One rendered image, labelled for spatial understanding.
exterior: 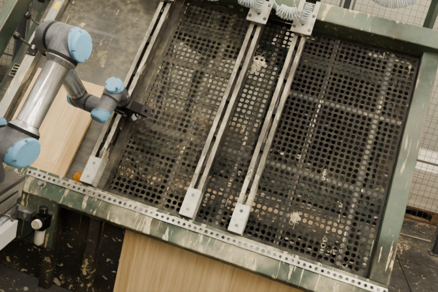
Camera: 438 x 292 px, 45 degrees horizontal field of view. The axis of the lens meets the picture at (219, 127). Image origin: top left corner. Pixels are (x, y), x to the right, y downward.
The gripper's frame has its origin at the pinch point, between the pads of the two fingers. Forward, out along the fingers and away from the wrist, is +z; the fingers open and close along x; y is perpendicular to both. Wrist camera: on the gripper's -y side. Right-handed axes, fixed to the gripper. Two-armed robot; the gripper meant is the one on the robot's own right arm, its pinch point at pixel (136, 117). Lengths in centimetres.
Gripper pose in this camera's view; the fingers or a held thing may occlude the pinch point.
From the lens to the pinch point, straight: 254.4
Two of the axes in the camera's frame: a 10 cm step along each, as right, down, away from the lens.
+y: -9.4, -2.8, 1.9
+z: 0.8, 3.7, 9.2
